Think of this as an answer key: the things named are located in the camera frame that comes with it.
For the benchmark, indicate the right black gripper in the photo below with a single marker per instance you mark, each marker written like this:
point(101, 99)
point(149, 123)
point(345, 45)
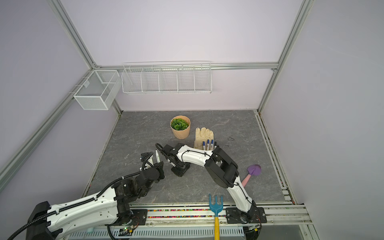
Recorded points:
point(179, 173)

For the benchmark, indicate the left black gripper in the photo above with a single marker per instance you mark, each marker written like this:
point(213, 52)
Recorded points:
point(158, 166)

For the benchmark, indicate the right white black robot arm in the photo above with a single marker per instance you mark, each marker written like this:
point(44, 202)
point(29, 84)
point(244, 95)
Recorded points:
point(224, 172)

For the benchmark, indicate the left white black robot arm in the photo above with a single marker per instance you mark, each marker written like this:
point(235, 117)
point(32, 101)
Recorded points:
point(110, 207)

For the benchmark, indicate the beige plant pot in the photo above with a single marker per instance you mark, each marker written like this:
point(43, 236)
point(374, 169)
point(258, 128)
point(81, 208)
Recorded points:
point(182, 134)

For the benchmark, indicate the green artificial plant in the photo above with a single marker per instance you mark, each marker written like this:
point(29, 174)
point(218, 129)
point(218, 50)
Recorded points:
point(179, 124)

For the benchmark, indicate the beige work glove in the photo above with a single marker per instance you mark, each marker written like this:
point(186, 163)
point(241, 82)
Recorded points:
point(202, 135)

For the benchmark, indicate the pink chalk block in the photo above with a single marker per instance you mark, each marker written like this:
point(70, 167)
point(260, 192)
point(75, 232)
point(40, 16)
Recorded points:
point(253, 170)

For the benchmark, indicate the small white mesh basket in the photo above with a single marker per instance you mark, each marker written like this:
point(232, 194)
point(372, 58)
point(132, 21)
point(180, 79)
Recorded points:
point(99, 90)

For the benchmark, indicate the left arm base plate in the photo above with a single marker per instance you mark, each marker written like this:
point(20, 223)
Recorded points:
point(135, 217)

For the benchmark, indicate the teal garden fork yellow handle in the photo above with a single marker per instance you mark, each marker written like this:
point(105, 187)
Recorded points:
point(216, 208)

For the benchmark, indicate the long white wire shelf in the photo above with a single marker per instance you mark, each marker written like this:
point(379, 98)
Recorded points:
point(167, 77)

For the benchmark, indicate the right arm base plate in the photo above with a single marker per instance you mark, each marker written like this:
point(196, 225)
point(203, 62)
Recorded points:
point(255, 216)

